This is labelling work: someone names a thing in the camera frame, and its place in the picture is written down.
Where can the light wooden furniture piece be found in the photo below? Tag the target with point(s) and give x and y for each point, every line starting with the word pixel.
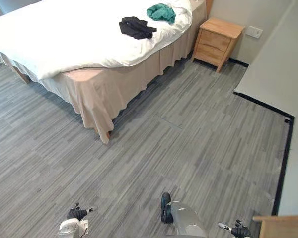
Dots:
pixel 280 225

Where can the wooden bed frame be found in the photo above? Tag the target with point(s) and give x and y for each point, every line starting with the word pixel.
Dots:
pixel 21 74

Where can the wooden nightstand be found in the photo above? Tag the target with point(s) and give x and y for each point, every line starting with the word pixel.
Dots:
pixel 217 41

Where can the dark robot foot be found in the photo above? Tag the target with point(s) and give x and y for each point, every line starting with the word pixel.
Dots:
pixel 166 207

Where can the white duvet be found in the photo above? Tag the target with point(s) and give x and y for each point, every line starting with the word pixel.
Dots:
pixel 89 34

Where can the white wall socket plate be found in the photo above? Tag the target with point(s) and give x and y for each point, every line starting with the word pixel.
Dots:
pixel 254 31

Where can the beige bed skirt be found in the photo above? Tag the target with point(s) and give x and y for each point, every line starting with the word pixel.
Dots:
pixel 109 84

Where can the black cloth garment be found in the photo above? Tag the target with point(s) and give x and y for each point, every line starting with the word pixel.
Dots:
pixel 136 27

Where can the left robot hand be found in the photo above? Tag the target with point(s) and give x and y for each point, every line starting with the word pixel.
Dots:
pixel 75 213

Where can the teal cloth garment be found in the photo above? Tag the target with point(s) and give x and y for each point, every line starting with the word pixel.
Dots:
pixel 162 13

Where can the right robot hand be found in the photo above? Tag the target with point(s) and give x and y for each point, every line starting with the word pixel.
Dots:
pixel 239 230

